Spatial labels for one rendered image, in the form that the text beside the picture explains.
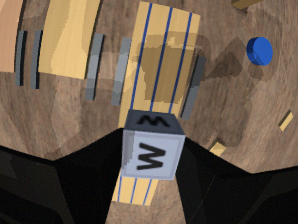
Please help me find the blue cylinder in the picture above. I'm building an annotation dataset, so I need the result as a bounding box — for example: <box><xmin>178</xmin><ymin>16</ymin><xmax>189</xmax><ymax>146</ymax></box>
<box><xmin>246</xmin><ymin>36</ymin><xmax>273</xmax><ymax>65</ymax></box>

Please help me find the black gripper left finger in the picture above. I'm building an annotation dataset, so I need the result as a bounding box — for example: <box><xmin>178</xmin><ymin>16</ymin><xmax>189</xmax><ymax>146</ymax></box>
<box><xmin>0</xmin><ymin>127</ymin><xmax>124</xmax><ymax>224</ymax></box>

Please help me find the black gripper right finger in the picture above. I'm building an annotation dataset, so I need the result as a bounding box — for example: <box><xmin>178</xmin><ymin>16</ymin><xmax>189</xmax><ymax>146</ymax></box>
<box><xmin>176</xmin><ymin>136</ymin><xmax>298</xmax><ymax>224</ymax></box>

